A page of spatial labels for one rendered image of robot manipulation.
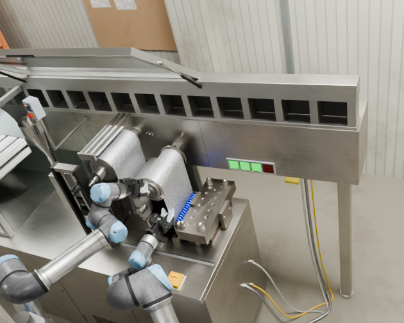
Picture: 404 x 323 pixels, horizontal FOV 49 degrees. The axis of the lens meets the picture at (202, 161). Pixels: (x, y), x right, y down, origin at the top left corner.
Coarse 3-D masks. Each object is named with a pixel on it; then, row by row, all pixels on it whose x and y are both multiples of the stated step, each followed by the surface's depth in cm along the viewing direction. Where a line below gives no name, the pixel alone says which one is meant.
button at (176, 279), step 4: (172, 272) 210; (168, 276) 208; (172, 276) 208; (176, 276) 207; (180, 276) 207; (172, 280) 206; (176, 280) 206; (180, 280) 205; (172, 284) 204; (176, 284) 204; (180, 284) 206
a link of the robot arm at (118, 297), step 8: (120, 272) 200; (128, 272) 199; (112, 280) 198; (120, 280) 163; (112, 288) 162; (120, 288) 159; (112, 296) 160; (120, 296) 158; (128, 296) 158; (112, 304) 161; (120, 304) 159; (128, 304) 158
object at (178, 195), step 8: (184, 168) 225; (184, 176) 226; (176, 184) 220; (184, 184) 227; (168, 192) 213; (176, 192) 220; (184, 192) 228; (192, 192) 236; (168, 200) 214; (176, 200) 221; (184, 200) 229; (168, 208) 215; (176, 208) 222; (176, 216) 223
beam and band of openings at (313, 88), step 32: (32, 96) 258; (64, 96) 244; (96, 96) 241; (128, 96) 233; (160, 96) 214; (192, 96) 212; (224, 96) 197; (256, 96) 190; (288, 96) 184; (320, 96) 177; (352, 96) 172; (352, 128) 181
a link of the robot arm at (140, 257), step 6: (138, 246) 197; (144, 246) 196; (150, 246) 198; (132, 252) 196; (138, 252) 194; (144, 252) 195; (150, 252) 197; (132, 258) 192; (138, 258) 192; (144, 258) 194; (150, 258) 198; (132, 264) 194; (138, 264) 192; (144, 264) 194
